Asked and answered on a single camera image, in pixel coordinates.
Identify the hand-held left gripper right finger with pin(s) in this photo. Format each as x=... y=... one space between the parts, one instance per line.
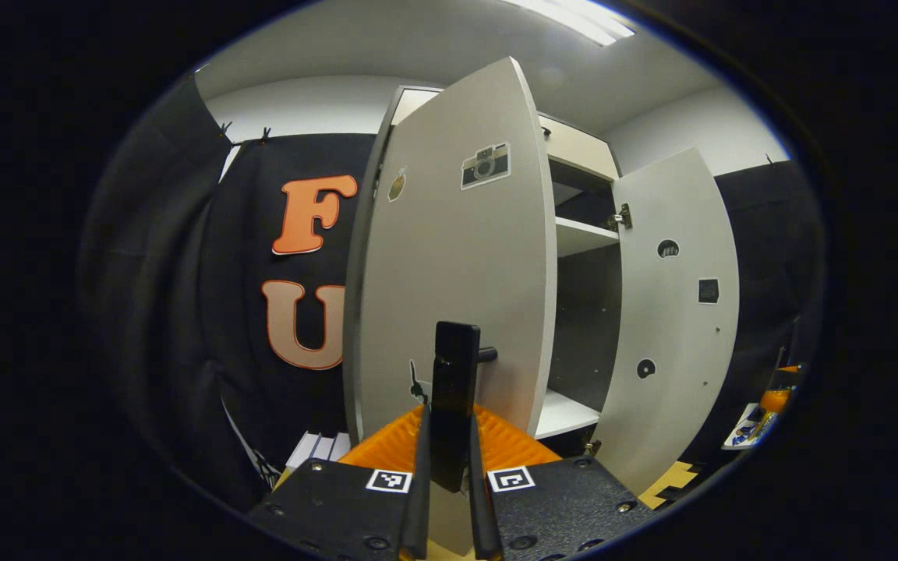
x=484 y=522

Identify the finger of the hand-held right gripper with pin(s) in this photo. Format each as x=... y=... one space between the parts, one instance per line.
x=775 y=400

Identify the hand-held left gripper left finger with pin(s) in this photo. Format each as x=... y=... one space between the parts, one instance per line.
x=418 y=514

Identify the cabinet door with headphone sticker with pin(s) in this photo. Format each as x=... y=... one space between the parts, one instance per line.
x=675 y=327

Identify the beige double-door shoe cabinet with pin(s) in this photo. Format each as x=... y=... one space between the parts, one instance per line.
x=585 y=327

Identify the cabinet door with camera sticker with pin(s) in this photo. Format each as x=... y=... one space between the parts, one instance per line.
x=457 y=249

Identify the metal door hinge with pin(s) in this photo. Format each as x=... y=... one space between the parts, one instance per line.
x=623 y=216
x=593 y=448

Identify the white cabinet shelf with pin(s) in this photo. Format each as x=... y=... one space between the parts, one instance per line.
x=581 y=236
x=566 y=417

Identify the white printed sheet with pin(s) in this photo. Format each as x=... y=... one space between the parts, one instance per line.
x=747 y=427

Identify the black backdrop cloth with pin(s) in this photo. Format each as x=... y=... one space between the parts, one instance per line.
x=184 y=312

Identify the wide ceiling light panel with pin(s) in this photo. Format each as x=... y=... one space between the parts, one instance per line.
x=581 y=19

